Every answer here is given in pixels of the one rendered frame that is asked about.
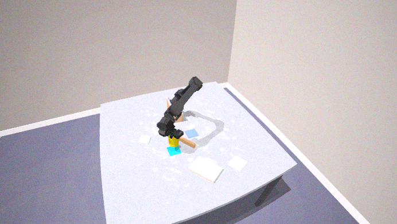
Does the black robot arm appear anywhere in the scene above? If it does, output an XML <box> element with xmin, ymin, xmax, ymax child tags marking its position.
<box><xmin>157</xmin><ymin>76</ymin><xmax>203</xmax><ymax>137</ymax></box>

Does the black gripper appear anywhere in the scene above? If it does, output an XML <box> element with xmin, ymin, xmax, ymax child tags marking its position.
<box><xmin>169</xmin><ymin>121</ymin><xmax>184</xmax><ymax>139</ymax></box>

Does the yellow cup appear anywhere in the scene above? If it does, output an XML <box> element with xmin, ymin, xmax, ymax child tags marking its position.
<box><xmin>168</xmin><ymin>135</ymin><xmax>179</xmax><ymax>147</ymax></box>

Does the white flat block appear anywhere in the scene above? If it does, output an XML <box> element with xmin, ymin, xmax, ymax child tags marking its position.
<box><xmin>189</xmin><ymin>157</ymin><xmax>223</xmax><ymax>183</ymax></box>

